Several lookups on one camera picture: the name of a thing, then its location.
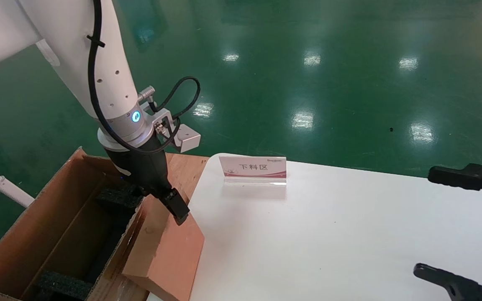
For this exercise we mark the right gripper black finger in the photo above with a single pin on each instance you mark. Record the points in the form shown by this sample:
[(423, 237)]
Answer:
[(475, 177), (458, 288)]

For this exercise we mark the silver camera mount bracket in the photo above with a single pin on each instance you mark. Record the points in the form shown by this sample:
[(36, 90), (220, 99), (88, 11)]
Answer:
[(161, 118)]

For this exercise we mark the acrylic sign with red stripe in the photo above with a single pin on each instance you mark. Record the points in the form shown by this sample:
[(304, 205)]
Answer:
[(253, 167)]

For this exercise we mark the brown wooden board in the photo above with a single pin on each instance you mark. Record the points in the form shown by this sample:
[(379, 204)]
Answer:
[(188, 171)]

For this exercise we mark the large open cardboard box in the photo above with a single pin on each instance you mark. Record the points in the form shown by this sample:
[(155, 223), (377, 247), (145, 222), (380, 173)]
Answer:
[(36, 234)]

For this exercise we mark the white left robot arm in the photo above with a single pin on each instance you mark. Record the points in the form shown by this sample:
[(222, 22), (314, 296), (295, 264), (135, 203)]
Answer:
[(78, 50)]

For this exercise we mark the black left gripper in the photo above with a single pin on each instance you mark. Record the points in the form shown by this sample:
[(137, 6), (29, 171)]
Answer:
[(149, 171)]

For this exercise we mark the small cardboard box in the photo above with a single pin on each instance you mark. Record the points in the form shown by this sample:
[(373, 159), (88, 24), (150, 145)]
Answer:
[(174, 259)]

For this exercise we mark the black foam block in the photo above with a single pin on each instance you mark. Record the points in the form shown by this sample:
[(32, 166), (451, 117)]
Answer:
[(63, 285), (117, 196)]

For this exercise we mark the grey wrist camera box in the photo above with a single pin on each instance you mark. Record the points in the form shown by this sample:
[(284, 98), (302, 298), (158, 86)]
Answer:
[(187, 139)]

